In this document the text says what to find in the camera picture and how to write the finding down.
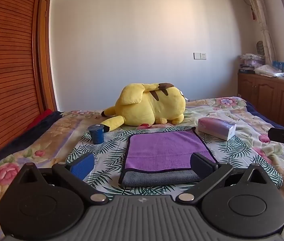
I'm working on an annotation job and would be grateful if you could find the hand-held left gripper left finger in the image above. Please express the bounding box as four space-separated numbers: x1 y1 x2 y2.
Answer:
12 152 108 205

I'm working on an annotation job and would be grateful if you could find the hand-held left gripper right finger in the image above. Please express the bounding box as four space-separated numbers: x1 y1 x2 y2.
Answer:
178 153 275 204

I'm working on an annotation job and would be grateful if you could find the purple and grey towel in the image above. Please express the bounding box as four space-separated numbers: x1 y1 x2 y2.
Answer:
118 130 219 189

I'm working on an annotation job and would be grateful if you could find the leaf print cloth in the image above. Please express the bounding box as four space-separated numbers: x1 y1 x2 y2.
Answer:
65 125 284 201

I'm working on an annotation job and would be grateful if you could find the blue cup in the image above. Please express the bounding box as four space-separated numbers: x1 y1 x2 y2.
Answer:
87 124 105 145

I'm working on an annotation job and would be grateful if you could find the purple tissue pack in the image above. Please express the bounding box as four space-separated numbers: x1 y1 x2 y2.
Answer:
197 117 237 141

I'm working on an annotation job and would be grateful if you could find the wooden cabinet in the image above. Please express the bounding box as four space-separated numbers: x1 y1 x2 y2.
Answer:
238 72 284 131

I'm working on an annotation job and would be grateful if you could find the red cloth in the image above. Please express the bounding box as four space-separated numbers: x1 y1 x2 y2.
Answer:
27 109 54 131

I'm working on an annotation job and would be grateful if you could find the white plastic bag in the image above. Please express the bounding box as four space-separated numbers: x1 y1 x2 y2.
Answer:
253 65 284 78

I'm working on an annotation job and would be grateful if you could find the dark flat box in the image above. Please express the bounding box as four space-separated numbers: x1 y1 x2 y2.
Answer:
239 66 256 75

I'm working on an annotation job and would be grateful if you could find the yellow plush toy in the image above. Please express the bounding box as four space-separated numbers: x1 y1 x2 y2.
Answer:
100 82 187 132

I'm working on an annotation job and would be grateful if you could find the pile of folded cloths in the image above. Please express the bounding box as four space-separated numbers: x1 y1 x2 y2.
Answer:
240 53 266 68

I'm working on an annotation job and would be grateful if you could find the floral curtain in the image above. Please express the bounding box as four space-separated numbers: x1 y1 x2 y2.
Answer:
241 0 276 64

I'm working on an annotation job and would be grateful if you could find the wooden slatted wardrobe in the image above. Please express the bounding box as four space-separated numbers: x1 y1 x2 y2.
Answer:
0 0 58 172

